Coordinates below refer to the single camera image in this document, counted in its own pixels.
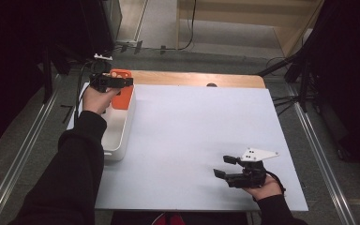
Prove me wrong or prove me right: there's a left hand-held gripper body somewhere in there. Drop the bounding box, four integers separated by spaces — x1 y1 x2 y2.
88 53 115 94

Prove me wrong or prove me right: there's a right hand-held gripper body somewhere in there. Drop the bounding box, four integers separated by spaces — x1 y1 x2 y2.
226 147 280 189

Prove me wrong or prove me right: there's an orange phone case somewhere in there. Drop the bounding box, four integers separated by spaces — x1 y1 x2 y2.
110 68 135 111

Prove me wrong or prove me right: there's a white plastic bin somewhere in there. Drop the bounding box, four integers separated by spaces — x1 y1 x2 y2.
100 82 137 162

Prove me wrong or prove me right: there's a person's right hand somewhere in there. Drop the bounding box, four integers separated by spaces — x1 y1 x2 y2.
243 174 286 202

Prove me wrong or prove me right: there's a person's left hand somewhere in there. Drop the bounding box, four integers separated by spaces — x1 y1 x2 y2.
82 83 121 116

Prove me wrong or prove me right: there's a white power strip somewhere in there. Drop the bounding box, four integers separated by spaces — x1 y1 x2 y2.
115 38 139 48

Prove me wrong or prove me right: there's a white board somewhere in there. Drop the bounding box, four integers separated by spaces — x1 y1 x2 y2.
67 82 309 213

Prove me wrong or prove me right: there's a black cabinet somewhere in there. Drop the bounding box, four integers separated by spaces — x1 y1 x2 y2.
80 0 123 61

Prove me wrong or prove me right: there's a black metal stand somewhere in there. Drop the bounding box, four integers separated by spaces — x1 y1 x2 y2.
41 46 99 105

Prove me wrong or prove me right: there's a wooden table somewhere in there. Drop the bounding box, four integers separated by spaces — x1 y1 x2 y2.
89 69 266 89

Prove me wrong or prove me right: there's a person's red garment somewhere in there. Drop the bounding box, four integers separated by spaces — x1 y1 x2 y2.
151 212 186 225

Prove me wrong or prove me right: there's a black curtain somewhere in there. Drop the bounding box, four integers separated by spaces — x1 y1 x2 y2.
0 0 87 154
306 0 360 180

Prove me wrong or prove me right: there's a black tripod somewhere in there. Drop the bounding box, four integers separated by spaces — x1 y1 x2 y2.
257 46 323 117

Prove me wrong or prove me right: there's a light wood cabinet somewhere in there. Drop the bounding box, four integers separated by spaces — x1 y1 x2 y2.
176 0 326 59

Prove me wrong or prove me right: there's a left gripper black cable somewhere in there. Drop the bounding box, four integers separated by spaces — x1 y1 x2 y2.
73 59 99 126

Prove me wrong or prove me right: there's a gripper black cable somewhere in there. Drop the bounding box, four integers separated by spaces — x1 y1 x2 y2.
73 59 99 126
263 170 287 194

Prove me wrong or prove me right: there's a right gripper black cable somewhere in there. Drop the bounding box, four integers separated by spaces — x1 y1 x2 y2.
263 170 287 194

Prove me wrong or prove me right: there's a metal floor rail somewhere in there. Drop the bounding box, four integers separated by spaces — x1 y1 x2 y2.
285 83 357 225
0 73 64 225

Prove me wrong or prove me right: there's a black hanging cable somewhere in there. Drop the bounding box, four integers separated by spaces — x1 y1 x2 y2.
106 0 198 53

